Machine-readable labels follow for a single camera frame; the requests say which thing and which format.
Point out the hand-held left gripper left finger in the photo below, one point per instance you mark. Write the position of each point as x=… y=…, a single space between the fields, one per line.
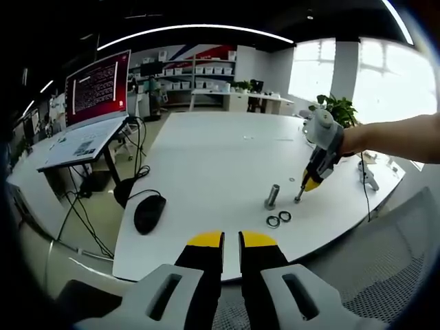
x=130 y=309

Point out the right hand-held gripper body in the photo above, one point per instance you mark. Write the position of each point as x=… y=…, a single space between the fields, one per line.
x=321 y=130

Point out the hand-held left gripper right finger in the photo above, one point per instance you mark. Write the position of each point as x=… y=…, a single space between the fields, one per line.
x=271 y=302

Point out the small threaded stud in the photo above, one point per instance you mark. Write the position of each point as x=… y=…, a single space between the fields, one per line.
x=298 y=196

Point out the large threaded stud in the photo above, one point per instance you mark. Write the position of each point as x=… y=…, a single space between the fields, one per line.
x=274 y=194

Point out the large potted green plant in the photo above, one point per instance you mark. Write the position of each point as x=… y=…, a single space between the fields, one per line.
x=343 y=108

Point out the white handheld controller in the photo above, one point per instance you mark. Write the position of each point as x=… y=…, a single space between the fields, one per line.
x=371 y=180

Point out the black chair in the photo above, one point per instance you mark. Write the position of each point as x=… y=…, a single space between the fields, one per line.
x=256 y=86

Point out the white counter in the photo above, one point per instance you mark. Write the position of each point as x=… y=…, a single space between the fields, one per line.
x=237 y=101

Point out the small green plant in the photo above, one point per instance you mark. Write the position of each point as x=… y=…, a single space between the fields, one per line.
x=242 y=86

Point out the black computer mouse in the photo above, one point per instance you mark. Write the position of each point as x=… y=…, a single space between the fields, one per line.
x=148 y=216

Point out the grey mesh office chair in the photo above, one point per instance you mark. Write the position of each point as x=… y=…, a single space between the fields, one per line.
x=378 y=275

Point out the shelf with white bins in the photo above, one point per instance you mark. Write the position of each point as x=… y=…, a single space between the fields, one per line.
x=209 y=70

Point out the curved ceiling light strip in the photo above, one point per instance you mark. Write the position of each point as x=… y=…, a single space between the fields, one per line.
x=192 y=29
x=400 y=20

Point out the black monitor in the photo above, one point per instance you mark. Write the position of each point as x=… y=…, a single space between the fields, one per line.
x=151 y=68

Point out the white side desk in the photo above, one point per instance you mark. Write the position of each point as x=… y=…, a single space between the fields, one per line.
x=38 y=151

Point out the silver laptop with red screen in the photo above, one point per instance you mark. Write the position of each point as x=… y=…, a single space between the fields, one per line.
x=96 y=89

